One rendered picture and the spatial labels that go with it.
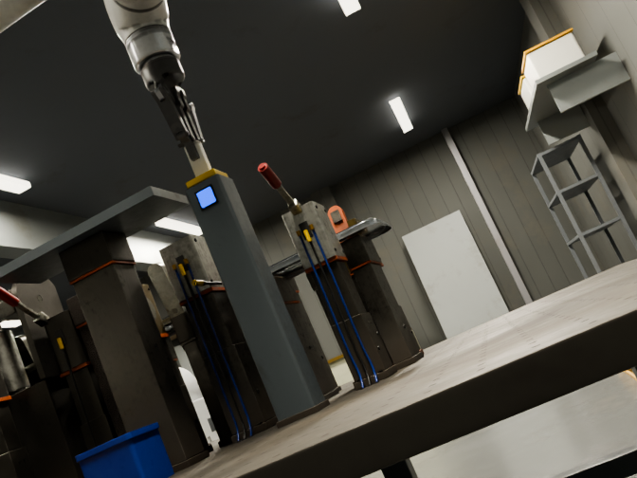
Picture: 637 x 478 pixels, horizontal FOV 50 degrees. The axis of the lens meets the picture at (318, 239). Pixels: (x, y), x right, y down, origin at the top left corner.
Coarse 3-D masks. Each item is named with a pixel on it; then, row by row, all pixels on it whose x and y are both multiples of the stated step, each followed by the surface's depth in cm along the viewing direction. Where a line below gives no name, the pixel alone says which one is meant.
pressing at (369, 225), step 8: (360, 224) 140; (368, 224) 140; (376, 224) 149; (384, 224) 151; (344, 232) 141; (352, 232) 141; (360, 232) 150; (368, 232) 154; (376, 232) 157; (384, 232) 157; (344, 240) 149; (296, 256) 144; (280, 264) 144; (288, 264) 144; (272, 272) 152; (280, 272) 155; (288, 272) 161; (296, 272) 163; (168, 320) 151; (168, 328) 165
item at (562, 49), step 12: (564, 36) 479; (540, 48) 482; (552, 48) 480; (564, 48) 478; (576, 48) 476; (528, 60) 486; (540, 60) 481; (552, 60) 479; (564, 60) 477; (528, 72) 505; (540, 72) 480
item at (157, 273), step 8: (160, 264) 146; (152, 272) 146; (160, 272) 145; (152, 280) 146; (160, 280) 146; (168, 280) 145; (160, 288) 146; (168, 288) 146; (160, 296) 146; (168, 296) 146; (168, 304) 146; (176, 304) 146; (168, 312) 146; (176, 312) 146
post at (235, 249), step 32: (192, 192) 121; (224, 192) 119; (224, 224) 119; (224, 256) 118; (256, 256) 119; (256, 288) 116; (256, 320) 116; (288, 320) 119; (256, 352) 115; (288, 352) 114; (288, 384) 113; (288, 416) 113
